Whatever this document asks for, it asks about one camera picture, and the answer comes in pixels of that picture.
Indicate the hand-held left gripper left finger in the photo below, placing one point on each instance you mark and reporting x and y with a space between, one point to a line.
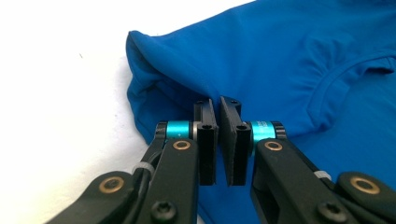
177 174

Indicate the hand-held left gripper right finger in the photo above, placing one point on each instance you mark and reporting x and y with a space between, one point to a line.
280 180

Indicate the blue T-shirt with white print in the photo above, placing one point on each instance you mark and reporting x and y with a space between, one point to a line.
264 62

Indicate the white table mat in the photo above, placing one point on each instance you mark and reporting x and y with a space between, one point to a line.
56 77

